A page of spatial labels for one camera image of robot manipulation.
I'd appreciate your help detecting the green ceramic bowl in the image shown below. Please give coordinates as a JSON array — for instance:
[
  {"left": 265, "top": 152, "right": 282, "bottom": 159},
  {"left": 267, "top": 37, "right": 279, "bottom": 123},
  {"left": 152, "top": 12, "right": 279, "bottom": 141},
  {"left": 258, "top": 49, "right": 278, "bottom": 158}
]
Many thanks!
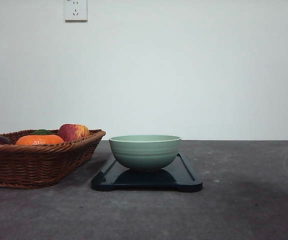
[{"left": 109, "top": 134, "right": 181, "bottom": 172}]

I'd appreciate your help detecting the brown wicker basket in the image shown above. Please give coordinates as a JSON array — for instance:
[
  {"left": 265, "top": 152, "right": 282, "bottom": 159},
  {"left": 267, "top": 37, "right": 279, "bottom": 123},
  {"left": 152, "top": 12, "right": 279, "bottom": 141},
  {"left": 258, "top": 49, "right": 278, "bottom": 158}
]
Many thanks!
[{"left": 0, "top": 123, "right": 106, "bottom": 189}]

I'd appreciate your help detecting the dark blue rectangular tray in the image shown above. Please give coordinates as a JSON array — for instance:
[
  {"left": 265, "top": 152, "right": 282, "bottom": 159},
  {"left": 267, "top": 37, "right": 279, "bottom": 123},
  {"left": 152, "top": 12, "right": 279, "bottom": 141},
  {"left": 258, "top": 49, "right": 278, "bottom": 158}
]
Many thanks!
[{"left": 91, "top": 153, "right": 203, "bottom": 193}]

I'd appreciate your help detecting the red yellow apple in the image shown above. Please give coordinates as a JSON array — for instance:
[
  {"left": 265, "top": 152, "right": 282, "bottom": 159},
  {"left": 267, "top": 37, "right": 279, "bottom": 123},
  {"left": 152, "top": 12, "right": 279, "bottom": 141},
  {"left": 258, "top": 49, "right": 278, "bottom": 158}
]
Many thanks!
[{"left": 58, "top": 123, "right": 90, "bottom": 142}]

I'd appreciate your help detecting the dark green fruit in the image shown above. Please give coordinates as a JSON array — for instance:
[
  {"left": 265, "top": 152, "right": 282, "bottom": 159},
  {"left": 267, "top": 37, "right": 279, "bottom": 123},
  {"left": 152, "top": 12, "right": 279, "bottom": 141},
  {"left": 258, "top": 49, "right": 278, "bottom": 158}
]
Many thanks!
[{"left": 32, "top": 129, "right": 55, "bottom": 135}]

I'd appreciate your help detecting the orange tangerine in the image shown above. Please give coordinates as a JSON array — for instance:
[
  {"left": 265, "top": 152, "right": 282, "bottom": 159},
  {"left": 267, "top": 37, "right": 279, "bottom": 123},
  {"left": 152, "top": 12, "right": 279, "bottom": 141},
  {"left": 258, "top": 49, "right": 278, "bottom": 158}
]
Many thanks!
[{"left": 16, "top": 135, "right": 65, "bottom": 145}]

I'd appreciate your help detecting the white wall socket left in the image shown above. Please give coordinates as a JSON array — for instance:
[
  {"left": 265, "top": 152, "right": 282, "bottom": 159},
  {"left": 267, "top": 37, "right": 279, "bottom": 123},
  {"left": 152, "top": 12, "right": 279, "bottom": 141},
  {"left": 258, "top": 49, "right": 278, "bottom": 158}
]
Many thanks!
[{"left": 64, "top": 0, "right": 88, "bottom": 23}]

